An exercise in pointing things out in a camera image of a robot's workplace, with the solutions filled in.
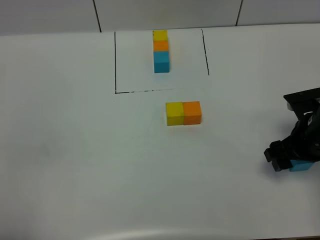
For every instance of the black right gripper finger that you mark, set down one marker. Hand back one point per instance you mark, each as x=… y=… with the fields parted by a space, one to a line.
x=280 y=163
x=275 y=151

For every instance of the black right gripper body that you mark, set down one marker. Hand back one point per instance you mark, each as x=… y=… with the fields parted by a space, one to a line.
x=304 y=140

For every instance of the blue template cube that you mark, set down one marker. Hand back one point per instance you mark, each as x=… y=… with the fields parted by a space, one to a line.
x=161 y=61

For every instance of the orange template cube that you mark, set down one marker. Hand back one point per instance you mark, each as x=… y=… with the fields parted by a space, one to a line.
x=161 y=46

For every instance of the yellow template cube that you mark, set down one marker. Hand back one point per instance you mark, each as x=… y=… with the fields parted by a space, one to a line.
x=160 y=35

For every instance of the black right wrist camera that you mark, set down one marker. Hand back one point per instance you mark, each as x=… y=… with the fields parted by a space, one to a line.
x=302 y=102

